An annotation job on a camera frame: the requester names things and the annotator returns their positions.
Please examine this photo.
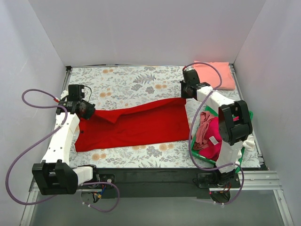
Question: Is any folded pink t shirt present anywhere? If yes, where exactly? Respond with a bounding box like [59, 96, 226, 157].
[192, 62, 236, 90]

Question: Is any dusty pink shirt in basket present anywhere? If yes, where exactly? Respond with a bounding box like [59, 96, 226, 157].
[193, 111, 215, 151]

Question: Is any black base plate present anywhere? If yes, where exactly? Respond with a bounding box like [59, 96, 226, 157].
[95, 168, 241, 199]

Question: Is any red t shirt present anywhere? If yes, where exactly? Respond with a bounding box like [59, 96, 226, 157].
[75, 97, 190, 152]

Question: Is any green plastic basket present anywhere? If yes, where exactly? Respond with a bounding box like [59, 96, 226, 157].
[191, 105, 254, 174]

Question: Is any floral table mat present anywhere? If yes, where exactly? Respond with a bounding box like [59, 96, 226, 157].
[44, 65, 261, 169]

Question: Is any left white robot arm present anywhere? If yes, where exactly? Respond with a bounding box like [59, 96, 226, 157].
[32, 84, 100, 195]

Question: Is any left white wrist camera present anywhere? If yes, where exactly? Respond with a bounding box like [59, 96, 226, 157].
[60, 90, 69, 100]

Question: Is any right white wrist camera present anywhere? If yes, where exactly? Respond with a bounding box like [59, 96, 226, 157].
[182, 65, 194, 72]

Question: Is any white shirt in basket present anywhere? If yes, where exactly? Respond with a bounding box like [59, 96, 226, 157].
[238, 135, 255, 163]

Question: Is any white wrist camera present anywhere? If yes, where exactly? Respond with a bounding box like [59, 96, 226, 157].
[182, 65, 194, 72]
[60, 90, 69, 100]

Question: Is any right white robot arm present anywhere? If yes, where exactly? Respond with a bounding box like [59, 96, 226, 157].
[180, 66, 253, 187]

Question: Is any magenta shirt in basket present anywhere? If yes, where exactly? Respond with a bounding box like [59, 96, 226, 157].
[199, 117, 222, 161]

